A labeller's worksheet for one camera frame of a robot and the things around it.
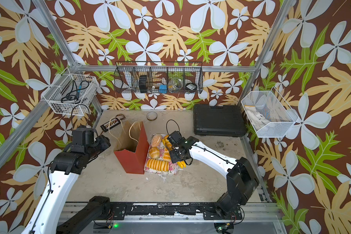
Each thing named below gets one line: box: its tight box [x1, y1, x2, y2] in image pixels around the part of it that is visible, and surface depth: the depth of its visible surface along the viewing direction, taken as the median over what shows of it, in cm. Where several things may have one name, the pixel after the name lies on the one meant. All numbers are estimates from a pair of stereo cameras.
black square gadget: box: [185, 82, 198, 91], surface depth 97 cm
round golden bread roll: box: [148, 146, 160, 160], surface depth 93 cm
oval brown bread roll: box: [150, 133, 163, 148], surface depth 99 cm
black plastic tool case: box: [193, 103, 247, 137], surface depth 109 cm
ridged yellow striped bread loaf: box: [145, 158, 170, 173], surface depth 88 cm
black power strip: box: [99, 117, 121, 133], surface depth 113 cm
